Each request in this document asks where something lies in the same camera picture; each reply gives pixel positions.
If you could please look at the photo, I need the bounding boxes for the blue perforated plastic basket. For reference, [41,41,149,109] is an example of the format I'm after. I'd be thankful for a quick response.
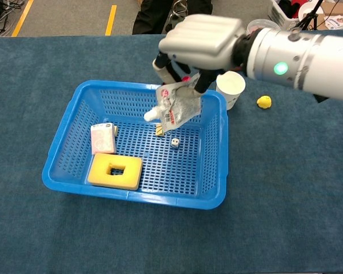
[42,79,229,211]

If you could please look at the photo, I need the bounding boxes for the white plastic laundry basket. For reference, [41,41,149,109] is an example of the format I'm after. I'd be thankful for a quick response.
[267,0,304,29]

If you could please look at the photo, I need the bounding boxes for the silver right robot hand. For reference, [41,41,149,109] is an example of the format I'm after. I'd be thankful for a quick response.
[151,14,246,95]

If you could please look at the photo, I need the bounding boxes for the chrome stool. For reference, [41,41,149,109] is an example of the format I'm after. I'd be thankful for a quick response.
[171,0,189,19]

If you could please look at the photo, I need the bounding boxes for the small yellow duck toy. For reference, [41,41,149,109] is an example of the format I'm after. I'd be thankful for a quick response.
[256,95,273,110]

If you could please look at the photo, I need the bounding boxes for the clear jar of binder clips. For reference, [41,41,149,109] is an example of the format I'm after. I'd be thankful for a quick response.
[247,18,280,34]

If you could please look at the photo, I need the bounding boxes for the person in black trousers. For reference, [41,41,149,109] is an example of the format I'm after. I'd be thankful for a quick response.
[132,0,212,35]

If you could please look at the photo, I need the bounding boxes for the yellow sponge with rectangular hole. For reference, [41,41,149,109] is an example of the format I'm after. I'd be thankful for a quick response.
[87,153,143,191]

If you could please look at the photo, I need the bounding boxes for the white paper cup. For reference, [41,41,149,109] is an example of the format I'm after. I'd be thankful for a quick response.
[216,71,246,111]

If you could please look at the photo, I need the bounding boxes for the blue-grey felt table cover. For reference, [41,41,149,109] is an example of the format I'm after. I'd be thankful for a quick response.
[0,30,343,274]

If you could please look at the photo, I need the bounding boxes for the tangle of black cables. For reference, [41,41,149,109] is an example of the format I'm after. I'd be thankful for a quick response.
[0,0,26,37]

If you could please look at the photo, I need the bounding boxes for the cardboard box with white bag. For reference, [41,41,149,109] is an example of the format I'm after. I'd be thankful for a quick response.
[317,2,343,30]

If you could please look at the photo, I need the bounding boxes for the silver spout pouch red print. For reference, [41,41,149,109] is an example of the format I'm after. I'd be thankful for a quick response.
[143,74,202,134]

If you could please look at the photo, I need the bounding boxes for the black tripod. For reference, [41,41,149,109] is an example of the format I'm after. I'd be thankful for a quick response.
[290,0,324,31]

